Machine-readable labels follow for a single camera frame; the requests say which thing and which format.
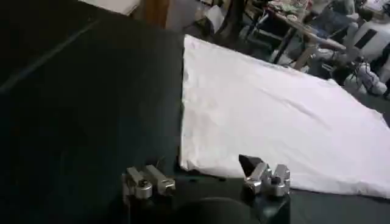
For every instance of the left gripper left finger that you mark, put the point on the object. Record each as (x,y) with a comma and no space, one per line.
(143,184)

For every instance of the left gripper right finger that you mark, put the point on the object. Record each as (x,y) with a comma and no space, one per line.
(265,178)

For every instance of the white cloth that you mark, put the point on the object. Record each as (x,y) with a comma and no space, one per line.
(274,115)

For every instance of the wooden desk with clutter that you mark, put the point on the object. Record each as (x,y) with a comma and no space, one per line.
(301,29)

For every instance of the white sheet on chair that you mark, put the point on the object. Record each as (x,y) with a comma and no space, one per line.
(215,16)

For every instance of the wooden slatted partition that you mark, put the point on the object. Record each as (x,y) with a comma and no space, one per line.
(157,12)

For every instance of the white humanoid robot, black chest panel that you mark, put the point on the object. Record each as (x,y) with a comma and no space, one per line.
(370,39)

